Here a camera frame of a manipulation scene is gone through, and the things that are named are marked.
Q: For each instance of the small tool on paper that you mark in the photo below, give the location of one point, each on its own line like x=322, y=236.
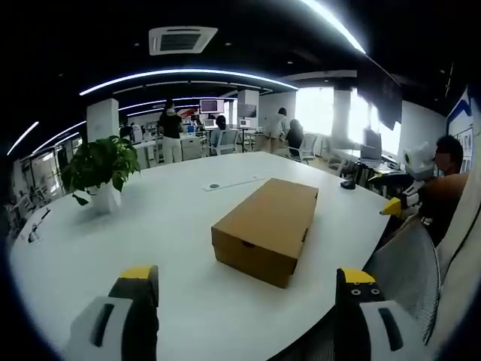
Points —
x=37, y=227

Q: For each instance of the ceiling air conditioner vent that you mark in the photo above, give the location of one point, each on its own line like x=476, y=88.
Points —
x=182, y=39

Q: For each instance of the white mesh office chair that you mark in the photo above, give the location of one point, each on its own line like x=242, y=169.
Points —
x=309, y=148
x=225, y=143

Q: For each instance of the person's head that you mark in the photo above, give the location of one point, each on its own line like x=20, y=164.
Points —
x=452, y=150

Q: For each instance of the wall monitor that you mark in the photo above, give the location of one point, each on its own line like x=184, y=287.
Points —
x=212, y=106

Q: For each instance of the long ceiling light strip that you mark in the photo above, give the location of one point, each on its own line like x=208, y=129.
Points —
x=188, y=72

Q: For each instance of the dark hanging screen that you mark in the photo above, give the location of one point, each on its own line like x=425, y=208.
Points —
x=379, y=94

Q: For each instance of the brown cardboard shoe box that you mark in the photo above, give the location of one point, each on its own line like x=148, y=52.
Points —
x=270, y=214

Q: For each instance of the open laptop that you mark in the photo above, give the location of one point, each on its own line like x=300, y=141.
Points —
x=371, y=148

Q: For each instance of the grey mesh office chair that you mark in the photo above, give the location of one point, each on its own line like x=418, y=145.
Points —
x=407, y=263

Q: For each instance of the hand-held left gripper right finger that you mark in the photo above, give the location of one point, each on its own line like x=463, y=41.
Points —
x=370, y=331

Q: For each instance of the bright ceiling light strip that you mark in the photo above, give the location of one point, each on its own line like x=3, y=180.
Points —
x=338, y=26

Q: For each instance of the green potted plant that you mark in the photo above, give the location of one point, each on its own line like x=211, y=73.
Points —
x=101, y=165

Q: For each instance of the blue wall poster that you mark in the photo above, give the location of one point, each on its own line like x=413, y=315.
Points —
x=461, y=120

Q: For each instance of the short ceiling light strip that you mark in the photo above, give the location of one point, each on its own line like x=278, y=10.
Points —
x=22, y=138

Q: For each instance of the cream chair backrest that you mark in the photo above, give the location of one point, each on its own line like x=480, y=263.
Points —
x=460, y=263

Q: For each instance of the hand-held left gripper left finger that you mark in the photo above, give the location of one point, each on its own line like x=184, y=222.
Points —
x=97, y=331

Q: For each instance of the small black object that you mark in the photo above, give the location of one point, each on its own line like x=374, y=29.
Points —
x=347, y=184

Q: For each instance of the person's brown shirt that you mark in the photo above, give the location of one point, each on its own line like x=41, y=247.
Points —
x=445, y=199

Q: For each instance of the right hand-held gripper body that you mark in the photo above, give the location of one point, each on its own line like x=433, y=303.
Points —
x=418, y=159

